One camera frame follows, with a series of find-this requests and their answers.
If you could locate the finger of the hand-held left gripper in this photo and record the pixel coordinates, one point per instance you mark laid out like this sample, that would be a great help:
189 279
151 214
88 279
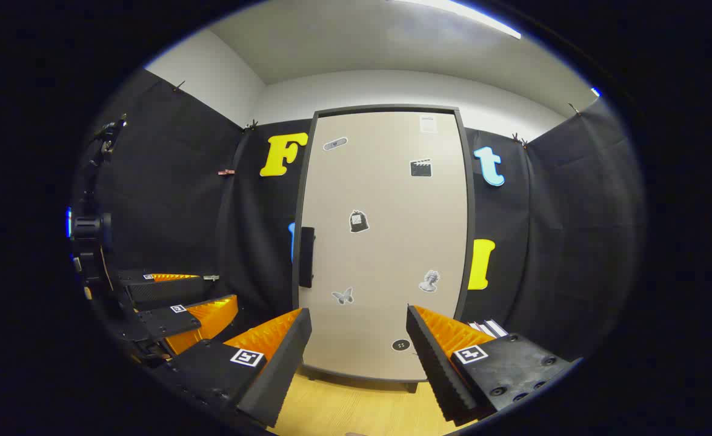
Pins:
168 321
162 289

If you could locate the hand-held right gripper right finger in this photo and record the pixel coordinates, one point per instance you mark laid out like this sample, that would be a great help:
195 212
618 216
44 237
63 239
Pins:
431 369

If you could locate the dark grey cabinet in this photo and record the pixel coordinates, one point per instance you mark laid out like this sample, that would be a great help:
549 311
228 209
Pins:
471 242

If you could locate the black backdrop cloth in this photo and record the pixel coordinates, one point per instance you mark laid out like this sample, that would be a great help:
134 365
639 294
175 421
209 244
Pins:
168 200

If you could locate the beige cabinet door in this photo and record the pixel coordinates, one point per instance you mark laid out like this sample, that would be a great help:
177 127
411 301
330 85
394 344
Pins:
386 254

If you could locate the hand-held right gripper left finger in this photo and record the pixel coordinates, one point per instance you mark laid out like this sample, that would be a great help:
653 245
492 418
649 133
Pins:
286 363

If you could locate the white striped booklet stack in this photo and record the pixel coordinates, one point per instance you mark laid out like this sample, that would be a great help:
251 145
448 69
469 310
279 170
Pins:
488 329

